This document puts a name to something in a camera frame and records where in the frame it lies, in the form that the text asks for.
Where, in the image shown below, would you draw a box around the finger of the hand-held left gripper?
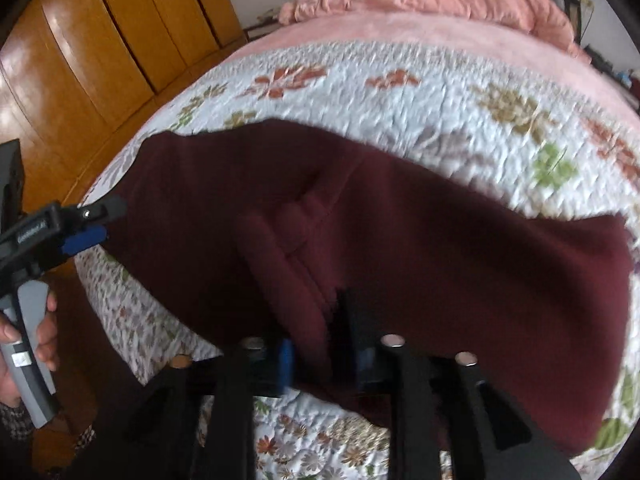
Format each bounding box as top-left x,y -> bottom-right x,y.
59,195 -> 129,225
60,226 -> 109,257

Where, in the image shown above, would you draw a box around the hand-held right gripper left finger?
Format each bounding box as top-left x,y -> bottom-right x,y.
124,336 -> 297,480

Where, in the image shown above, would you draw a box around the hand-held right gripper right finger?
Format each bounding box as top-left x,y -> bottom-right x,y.
331,290 -> 576,480

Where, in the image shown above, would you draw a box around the maroon pants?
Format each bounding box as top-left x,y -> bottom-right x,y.
102,119 -> 635,456

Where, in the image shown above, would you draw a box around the person's left hand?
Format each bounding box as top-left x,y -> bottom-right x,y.
0,292 -> 60,405

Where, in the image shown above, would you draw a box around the orange wooden wardrobe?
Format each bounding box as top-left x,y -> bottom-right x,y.
0,0 -> 246,281

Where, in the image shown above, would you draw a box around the dark nightstand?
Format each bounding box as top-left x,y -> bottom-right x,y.
242,10 -> 293,43

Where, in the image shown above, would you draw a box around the white floral quilt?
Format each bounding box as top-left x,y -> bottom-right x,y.
75,39 -> 640,480

